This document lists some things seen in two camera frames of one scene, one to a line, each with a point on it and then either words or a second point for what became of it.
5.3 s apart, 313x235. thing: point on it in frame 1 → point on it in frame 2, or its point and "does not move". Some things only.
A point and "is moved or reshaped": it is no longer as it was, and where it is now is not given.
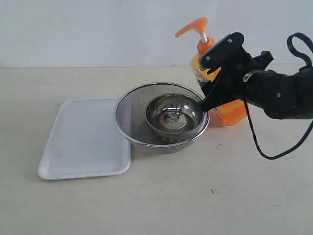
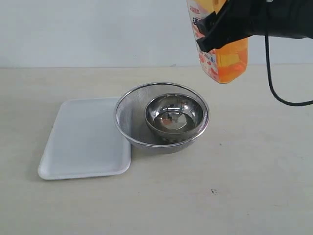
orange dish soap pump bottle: [230, 113] is moved or reshaped
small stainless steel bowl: [174, 115] does not move
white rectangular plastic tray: [86, 141] does not move
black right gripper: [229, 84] → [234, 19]
